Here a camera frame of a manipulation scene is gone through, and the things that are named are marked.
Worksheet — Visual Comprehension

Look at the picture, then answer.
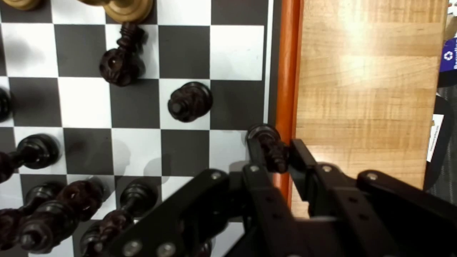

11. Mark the orange framed chess board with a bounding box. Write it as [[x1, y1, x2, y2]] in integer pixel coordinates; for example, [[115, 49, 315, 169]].
[[0, 0, 306, 257]]

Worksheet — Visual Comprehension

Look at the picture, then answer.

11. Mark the butcher block wooden table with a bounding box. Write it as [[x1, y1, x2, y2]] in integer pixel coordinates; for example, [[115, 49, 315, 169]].
[[291, 0, 452, 219]]

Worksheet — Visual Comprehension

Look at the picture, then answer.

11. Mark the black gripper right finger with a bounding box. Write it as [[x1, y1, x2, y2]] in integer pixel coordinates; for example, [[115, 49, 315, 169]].
[[291, 136, 457, 257]]

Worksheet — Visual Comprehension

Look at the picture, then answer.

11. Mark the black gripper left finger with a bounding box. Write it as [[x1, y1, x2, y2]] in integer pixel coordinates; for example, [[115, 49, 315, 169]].
[[106, 162, 306, 257]]

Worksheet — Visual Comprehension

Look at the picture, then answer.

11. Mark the dark brown chess pawn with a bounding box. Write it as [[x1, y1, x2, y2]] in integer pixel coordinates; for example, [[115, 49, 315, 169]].
[[166, 79, 215, 124]]

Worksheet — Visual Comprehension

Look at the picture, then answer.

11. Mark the light wooden chess piece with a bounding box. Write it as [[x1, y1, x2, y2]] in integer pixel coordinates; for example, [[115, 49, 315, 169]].
[[0, 0, 43, 12], [78, 0, 156, 25]]

